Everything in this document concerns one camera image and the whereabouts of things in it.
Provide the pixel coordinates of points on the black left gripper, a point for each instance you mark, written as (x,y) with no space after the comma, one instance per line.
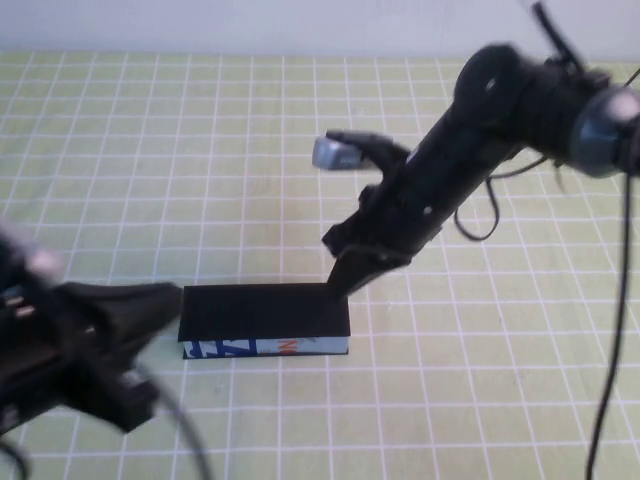
(90,350)

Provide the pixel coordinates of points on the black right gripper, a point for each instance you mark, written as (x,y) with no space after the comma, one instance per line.
(410,210)

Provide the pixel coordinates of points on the black printed glasses case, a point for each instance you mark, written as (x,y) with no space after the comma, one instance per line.
(260,310)

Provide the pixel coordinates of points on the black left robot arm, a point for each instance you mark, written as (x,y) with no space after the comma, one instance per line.
(20,370)

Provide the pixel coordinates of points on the green checked tablecloth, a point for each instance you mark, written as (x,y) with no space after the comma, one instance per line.
(150,150)

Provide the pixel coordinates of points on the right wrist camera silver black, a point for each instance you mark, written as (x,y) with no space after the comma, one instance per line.
(330,155)

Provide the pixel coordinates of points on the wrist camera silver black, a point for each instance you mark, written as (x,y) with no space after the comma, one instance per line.
(45,262)
(330,155)

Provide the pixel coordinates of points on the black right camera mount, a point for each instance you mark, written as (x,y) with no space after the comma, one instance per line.
(385,155)

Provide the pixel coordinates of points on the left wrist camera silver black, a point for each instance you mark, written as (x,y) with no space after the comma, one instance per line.
(45,262)

